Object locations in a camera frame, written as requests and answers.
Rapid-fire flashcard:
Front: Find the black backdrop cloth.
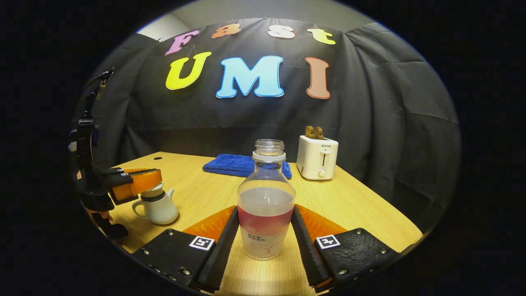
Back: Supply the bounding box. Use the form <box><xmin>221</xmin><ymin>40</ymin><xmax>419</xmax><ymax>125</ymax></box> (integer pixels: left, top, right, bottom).
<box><xmin>72</xmin><ymin>17</ymin><xmax>461</xmax><ymax>233</ymax></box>

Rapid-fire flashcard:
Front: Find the white teacup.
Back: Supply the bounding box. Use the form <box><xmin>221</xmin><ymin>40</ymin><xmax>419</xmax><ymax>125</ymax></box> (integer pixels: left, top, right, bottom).
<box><xmin>132</xmin><ymin>188</ymin><xmax>179</xmax><ymax>225</ymax></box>

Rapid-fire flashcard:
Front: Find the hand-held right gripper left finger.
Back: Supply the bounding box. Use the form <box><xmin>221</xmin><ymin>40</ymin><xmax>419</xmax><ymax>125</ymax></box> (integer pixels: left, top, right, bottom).
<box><xmin>132</xmin><ymin>206</ymin><xmax>240</xmax><ymax>293</ymax></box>

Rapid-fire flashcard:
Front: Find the clear water bottle pink label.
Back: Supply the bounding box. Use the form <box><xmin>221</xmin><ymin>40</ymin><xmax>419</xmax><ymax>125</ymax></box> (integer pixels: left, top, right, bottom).
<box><xmin>237</xmin><ymin>139</ymin><xmax>296</xmax><ymax>261</ymax></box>

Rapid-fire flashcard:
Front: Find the blue folded towel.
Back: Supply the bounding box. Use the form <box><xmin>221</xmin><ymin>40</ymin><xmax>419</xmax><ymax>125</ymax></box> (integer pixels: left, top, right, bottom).
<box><xmin>202</xmin><ymin>154</ymin><xmax>293</xmax><ymax>180</ymax></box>

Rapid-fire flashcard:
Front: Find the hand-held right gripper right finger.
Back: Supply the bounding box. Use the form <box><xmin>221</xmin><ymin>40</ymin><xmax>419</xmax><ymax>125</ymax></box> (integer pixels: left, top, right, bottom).
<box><xmin>290</xmin><ymin>204</ymin><xmax>401</xmax><ymax>293</ymax></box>

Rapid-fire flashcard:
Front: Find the white toaster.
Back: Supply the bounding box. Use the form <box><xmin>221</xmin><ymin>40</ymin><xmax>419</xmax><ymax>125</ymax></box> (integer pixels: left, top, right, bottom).
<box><xmin>296</xmin><ymin>135</ymin><xmax>339</xmax><ymax>180</ymax></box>

